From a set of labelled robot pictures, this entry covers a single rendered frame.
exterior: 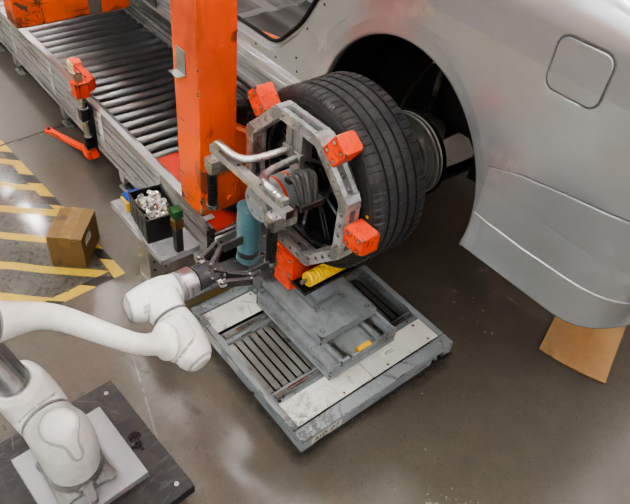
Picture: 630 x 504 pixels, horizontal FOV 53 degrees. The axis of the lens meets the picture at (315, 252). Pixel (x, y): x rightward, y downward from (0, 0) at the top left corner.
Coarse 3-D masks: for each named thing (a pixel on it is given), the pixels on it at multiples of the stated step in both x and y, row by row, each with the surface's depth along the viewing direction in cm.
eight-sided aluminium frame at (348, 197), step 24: (264, 120) 213; (288, 120) 202; (312, 120) 199; (264, 144) 229; (264, 168) 236; (336, 168) 194; (336, 192) 196; (336, 216) 201; (288, 240) 232; (336, 240) 206; (312, 264) 224
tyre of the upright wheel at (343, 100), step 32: (288, 96) 211; (320, 96) 200; (352, 96) 201; (384, 96) 204; (352, 128) 193; (384, 128) 198; (352, 160) 197; (384, 160) 196; (416, 160) 204; (384, 192) 197; (416, 192) 207; (384, 224) 203; (416, 224) 218; (352, 256) 217
